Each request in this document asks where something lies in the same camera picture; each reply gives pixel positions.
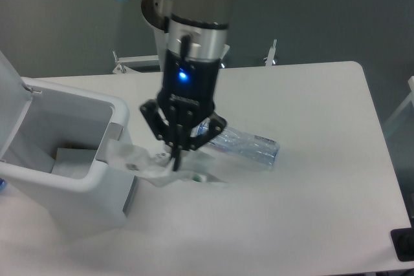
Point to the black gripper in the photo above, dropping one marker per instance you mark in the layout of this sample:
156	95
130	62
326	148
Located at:
186	85

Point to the clear plastic water bottle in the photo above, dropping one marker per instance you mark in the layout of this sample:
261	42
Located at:
254	149

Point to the clear plastic packaging bag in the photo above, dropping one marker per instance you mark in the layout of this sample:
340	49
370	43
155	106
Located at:
157	168

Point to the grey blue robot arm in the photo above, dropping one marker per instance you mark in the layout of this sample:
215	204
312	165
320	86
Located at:
197	30

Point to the white trash can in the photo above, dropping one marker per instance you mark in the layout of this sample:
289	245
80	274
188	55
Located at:
54	140

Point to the blue object at left edge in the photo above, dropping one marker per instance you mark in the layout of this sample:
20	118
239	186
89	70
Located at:
2	185

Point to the black clamp at table edge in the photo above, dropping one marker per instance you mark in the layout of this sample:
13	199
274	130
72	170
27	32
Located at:
403	243

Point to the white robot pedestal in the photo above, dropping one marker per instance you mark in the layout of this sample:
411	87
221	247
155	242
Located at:
156	14

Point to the white pedestal base frame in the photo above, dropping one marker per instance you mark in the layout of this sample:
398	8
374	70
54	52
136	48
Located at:
151	63

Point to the white frame at right edge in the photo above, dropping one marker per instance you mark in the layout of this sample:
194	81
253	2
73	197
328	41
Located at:
399	115

